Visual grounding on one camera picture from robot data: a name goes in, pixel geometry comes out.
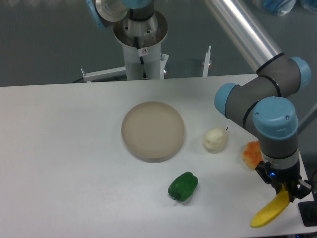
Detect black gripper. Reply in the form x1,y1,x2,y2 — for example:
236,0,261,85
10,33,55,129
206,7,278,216
255,151,312,202

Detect yellow banana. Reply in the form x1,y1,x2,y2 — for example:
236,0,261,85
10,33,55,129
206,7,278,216
250,186,290,228

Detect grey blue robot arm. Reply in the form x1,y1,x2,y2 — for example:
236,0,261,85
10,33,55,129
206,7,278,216
83,0,312,201

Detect beige round plate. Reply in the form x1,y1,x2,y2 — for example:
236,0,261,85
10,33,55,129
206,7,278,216
121,101,185,163

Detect orange bread roll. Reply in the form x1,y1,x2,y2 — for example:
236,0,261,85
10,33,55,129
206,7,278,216
242,141,263,170

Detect black device at edge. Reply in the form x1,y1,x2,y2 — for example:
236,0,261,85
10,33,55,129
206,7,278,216
298,201,317,227

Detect white pear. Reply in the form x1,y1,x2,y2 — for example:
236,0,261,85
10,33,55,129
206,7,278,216
203,127,228,153

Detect green bell pepper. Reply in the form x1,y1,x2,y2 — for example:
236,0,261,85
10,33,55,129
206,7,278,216
167,172,199,202

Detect blue plastic bag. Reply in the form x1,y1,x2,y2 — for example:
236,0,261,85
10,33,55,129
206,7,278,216
262,0,296,16

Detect white right support bracket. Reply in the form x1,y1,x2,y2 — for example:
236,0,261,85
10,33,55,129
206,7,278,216
202,45,212,77

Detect white support bracket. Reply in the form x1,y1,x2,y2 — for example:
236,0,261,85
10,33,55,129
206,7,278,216
202,45,212,77
81,66,126,82

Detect white left support bracket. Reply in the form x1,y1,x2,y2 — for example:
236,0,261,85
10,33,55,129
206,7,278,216
81,66,126,82

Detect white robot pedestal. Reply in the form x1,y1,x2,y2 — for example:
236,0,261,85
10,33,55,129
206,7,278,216
113,10,168,81

